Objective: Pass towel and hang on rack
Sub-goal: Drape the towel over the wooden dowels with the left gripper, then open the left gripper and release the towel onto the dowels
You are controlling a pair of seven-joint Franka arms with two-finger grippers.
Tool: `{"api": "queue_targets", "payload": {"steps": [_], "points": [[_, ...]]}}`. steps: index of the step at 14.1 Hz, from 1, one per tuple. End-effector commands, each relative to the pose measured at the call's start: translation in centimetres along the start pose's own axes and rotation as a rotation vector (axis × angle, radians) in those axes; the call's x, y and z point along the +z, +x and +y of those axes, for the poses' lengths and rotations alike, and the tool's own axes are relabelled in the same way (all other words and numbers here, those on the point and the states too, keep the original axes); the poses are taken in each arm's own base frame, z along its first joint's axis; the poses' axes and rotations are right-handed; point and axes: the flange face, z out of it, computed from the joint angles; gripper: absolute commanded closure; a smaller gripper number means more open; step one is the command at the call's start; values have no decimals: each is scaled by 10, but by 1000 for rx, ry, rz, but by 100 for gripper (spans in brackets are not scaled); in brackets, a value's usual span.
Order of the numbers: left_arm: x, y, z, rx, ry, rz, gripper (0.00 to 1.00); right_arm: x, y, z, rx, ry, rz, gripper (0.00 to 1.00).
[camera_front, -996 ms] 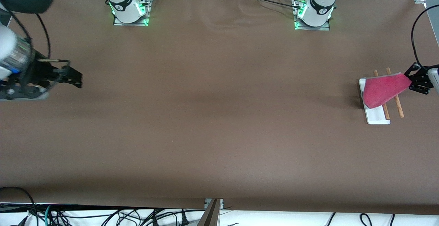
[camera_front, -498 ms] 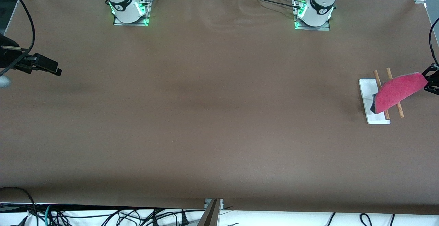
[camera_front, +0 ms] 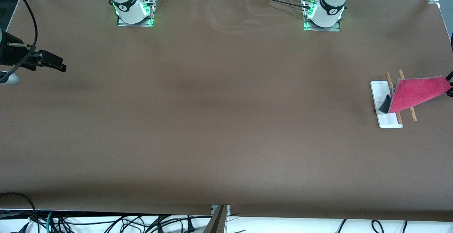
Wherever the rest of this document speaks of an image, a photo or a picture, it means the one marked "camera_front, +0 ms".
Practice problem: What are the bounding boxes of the black looped floor cable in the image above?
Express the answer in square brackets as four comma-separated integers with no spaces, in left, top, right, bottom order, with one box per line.
[0,192,39,233]

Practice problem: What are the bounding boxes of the pink towel with grey edge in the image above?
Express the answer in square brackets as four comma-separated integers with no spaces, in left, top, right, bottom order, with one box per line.
[378,76,452,114]

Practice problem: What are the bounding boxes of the metal table bracket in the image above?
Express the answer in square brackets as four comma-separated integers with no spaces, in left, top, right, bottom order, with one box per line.
[211,205,231,216]

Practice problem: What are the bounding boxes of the white towel rack wooden bars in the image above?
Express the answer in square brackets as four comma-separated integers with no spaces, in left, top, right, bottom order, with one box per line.
[370,69,418,129]

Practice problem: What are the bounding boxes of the brown wooden beam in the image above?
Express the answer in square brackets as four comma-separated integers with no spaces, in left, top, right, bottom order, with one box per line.
[204,205,228,233]

